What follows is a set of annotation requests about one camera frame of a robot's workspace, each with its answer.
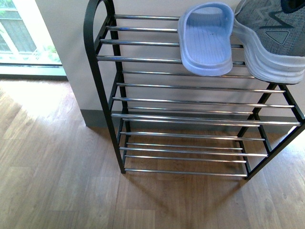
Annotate white slipper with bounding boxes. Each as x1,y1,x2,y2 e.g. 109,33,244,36
177,2,234,76

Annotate grey sneaker front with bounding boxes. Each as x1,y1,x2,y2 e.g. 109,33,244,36
233,0,305,84

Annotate black metal shoe rack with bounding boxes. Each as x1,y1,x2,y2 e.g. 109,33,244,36
83,0,305,180

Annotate window with dark frame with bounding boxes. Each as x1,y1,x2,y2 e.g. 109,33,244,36
0,0,67,80

